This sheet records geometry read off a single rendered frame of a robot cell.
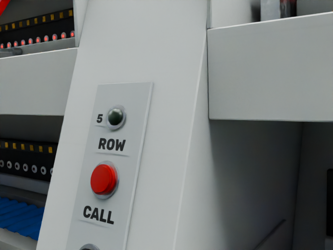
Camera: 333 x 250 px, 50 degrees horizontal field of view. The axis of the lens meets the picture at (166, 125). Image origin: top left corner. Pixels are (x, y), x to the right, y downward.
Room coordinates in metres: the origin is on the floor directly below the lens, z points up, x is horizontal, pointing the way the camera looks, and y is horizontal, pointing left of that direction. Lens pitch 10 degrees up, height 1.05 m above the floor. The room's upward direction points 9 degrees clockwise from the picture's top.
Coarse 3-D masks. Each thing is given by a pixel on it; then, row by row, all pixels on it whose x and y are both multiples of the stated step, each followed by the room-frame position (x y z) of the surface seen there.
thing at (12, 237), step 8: (0, 232) 0.37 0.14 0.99; (8, 232) 0.37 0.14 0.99; (0, 240) 0.35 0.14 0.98; (8, 240) 0.35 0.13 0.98; (16, 240) 0.35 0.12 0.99; (24, 240) 0.35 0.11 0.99; (32, 240) 0.35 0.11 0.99; (0, 248) 0.35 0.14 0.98; (8, 248) 0.34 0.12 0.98; (16, 248) 0.33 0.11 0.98; (24, 248) 0.33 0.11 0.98; (32, 248) 0.33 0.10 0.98
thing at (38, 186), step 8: (0, 176) 0.55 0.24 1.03; (8, 176) 0.54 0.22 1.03; (16, 176) 0.53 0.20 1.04; (8, 184) 0.54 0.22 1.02; (16, 184) 0.53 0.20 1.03; (24, 184) 0.51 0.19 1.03; (32, 184) 0.50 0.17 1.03; (40, 184) 0.49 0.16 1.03; (48, 184) 0.48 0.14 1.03; (40, 192) 0.50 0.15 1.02
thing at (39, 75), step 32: (0, 0) 0.34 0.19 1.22; (0, 32) 0.59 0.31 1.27; (32, 32) 0.54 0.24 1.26; (64, 32) 0.50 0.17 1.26; (0, 64) 0.27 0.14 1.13; (32, 64) 0.25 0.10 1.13; (64, 64) 0.23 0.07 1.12; (0, 96) 0.28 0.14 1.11; (32, 96) 0.26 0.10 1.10; (64, 96) 0.24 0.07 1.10
